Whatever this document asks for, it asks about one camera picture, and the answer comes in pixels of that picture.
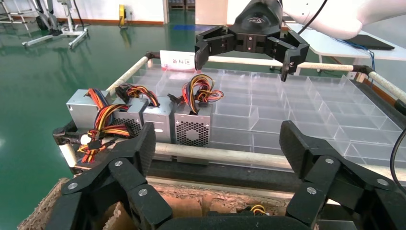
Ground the yellow floor device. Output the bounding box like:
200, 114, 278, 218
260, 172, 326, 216
118, 3, 126, 28

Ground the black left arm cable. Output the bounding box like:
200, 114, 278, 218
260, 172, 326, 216
389, 126, 406, 194

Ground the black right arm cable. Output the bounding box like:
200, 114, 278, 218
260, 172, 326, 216
297, 0, 328, 35

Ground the white metal floor stand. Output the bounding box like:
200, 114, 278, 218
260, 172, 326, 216
21, 0, 90, 49

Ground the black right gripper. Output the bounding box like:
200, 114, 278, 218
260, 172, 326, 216
194, 0, 310, 82

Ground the white label sign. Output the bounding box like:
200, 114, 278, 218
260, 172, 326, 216
159, 50, 197, 71

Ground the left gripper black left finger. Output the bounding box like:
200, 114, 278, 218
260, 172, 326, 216
45, 122, 173, 230

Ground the blue cable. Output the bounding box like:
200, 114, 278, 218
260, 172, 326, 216
336, 38, 376, 72

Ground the black machine base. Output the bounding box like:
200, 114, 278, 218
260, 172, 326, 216
34, 0, 64, 36

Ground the clear plastic divider tray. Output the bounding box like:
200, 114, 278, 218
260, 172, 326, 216
131, 63, 404, 173

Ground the black rack side strip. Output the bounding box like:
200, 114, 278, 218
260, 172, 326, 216
147, 159, 318, 193

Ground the black flat pad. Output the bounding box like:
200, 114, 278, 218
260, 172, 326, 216
344, 33, 395, 51

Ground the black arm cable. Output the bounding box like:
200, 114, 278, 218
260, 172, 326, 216
389, 126, 406, 194
297, 0, 328, 35

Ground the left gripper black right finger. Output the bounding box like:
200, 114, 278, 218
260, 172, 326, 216
279, 120, 406, 230

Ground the white side table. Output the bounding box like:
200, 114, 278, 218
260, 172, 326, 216
285, 22, 406, 64

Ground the brown cardboard divider box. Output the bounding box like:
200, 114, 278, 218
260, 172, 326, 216
17, 176, 321, 230

